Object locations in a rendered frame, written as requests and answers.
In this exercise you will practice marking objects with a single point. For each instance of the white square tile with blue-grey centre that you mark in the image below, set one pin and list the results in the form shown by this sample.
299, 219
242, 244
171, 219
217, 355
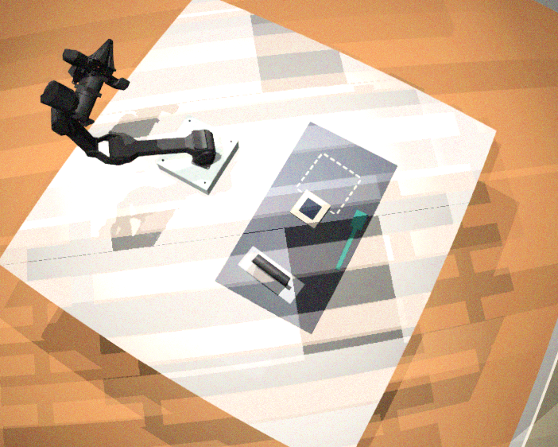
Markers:
310, 208

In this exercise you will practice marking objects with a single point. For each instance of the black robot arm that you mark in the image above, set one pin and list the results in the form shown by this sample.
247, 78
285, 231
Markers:
70, 112

